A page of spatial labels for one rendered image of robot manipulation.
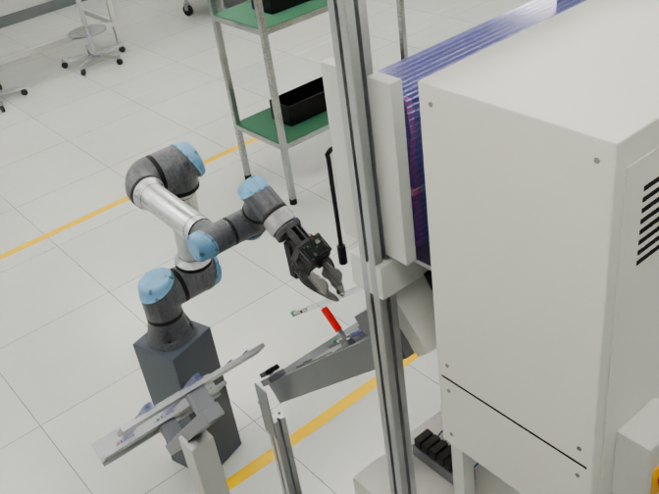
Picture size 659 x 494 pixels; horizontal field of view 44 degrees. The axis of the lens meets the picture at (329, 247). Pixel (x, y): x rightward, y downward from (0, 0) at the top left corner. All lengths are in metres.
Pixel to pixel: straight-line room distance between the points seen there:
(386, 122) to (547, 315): 0.36
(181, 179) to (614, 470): 1.44
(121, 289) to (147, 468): 1.17
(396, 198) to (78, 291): 2.93
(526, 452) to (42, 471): 2.17
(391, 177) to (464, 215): 0.14
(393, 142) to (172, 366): 1.54
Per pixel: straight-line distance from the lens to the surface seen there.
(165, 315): 2.57
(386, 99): 1.21
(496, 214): 1.16
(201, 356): 2.69
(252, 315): 3.59
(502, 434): 1.43
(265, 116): 4.51
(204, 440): 1.91
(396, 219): 1.31
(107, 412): 3.35
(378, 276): 1.38
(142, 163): 2.31
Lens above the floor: 2.17
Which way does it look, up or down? 34 degrees down
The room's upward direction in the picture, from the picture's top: 9 degrees counter-clockwise
